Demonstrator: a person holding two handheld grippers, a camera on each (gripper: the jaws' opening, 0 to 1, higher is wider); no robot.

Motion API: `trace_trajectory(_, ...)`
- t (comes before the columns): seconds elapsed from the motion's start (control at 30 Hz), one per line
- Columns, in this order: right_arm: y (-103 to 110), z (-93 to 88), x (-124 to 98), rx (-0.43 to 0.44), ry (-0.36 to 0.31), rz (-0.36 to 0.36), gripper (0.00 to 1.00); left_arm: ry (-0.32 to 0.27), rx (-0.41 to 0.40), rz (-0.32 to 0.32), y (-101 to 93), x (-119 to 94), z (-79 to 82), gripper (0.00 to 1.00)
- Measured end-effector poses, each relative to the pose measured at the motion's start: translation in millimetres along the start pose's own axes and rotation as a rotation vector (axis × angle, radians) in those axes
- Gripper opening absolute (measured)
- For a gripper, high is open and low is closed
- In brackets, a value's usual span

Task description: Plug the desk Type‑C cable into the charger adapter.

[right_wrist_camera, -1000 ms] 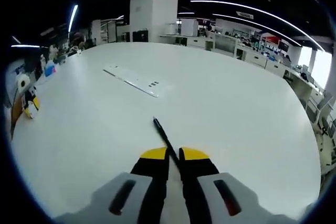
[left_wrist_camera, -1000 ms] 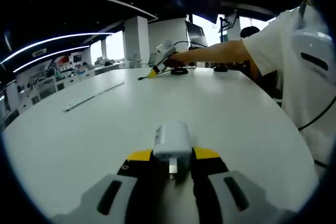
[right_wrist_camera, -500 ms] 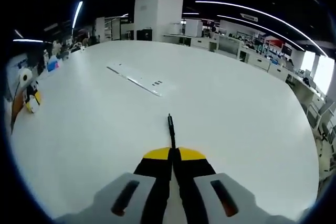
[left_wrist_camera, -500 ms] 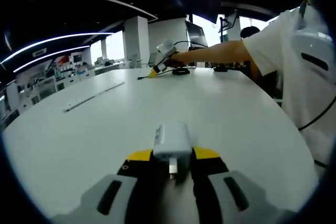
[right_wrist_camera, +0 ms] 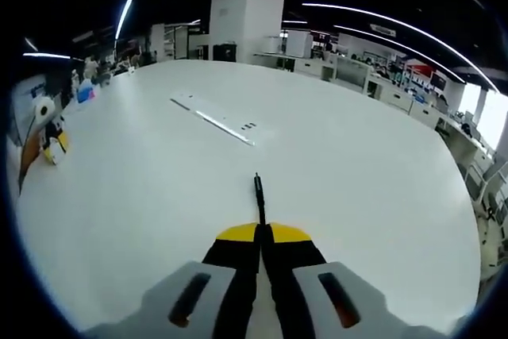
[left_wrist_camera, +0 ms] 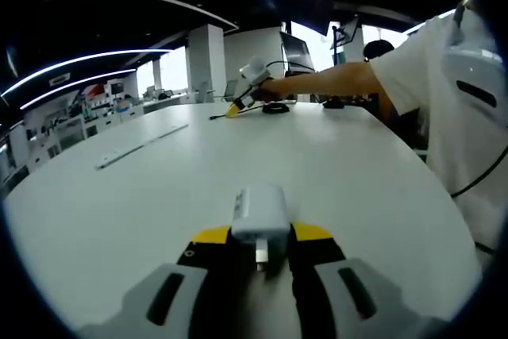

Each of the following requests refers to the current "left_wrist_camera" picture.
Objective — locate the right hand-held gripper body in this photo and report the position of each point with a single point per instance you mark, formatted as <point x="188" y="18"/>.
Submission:
<point x="254" y="75"/>

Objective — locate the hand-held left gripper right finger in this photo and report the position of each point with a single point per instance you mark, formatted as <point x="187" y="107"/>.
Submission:
<point x="341" y="295"/>

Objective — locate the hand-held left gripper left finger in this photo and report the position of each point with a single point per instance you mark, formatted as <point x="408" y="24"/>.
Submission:
<point x="186" y="287"/>

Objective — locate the white charger adapter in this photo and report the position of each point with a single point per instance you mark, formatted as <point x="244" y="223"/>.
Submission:
<point x="260" y="208"/>

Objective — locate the black desk monitor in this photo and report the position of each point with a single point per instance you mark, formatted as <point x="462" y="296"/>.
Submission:
<point x="297" y="51"/>

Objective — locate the person's right hand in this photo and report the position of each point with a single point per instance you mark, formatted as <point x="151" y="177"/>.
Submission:
<point x="268" y="91"/>

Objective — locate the grey office chair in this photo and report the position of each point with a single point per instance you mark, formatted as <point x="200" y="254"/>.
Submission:
<point x="203" y="93"/>

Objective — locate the white pillar by windows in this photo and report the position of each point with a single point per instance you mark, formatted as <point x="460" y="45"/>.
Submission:
<point x="204" y="61"/>

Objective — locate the small hanging screen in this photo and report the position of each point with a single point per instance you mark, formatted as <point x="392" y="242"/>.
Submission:
<point x="345" y="35"/>

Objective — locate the ceiling light strip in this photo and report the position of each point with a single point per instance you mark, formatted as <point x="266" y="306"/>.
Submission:
<point x="79" y="82"/>
<point x="99" y="54"/>

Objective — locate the person in white shirt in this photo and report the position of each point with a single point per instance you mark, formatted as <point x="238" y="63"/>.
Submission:
<point x="420" y="77"/>

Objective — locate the ceiling air vent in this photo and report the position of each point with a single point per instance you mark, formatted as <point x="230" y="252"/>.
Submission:
<point x="59" y="79"/>

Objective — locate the grey chest-worn device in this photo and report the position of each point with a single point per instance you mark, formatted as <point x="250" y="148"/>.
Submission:
<point x="472" y="69"/>

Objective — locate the small wall screen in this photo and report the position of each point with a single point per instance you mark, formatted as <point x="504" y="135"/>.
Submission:
<point x="117" y="87"/>

